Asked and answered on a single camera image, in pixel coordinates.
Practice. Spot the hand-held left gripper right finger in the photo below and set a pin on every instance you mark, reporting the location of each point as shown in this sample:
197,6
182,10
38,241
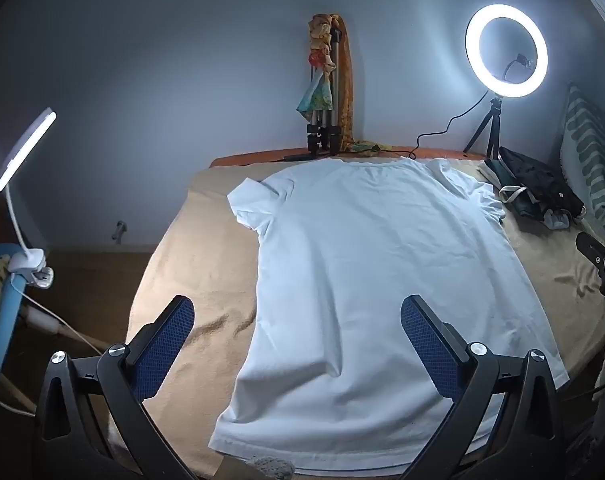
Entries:
430,345

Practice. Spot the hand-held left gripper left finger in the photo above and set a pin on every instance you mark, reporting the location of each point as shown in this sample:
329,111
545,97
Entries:
165,345

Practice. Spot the white t-shirt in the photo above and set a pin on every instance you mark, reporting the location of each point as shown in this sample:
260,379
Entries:
362,260

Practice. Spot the beige blanket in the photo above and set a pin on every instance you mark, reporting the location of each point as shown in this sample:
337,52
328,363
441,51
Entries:
202,270

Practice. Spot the black cloth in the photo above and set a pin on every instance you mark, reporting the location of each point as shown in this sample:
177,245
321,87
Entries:
542,180

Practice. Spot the green striped pillow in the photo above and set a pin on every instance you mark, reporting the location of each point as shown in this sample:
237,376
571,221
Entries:
590,150

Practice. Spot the grey knitted item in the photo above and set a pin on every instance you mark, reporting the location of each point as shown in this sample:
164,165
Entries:
273,467

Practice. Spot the small black tripod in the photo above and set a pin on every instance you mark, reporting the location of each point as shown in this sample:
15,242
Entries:
492,125

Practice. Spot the white clip-on desk lamp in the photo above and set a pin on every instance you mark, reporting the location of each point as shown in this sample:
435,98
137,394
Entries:
25,145

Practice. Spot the folded tripod with colourful cloth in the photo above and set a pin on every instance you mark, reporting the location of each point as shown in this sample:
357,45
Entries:
349,80

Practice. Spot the colourful cloth doll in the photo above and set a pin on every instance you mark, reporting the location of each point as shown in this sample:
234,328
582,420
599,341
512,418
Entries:
318,85

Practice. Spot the metal wall fixture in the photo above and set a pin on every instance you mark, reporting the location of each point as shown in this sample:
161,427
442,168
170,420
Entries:
119,231

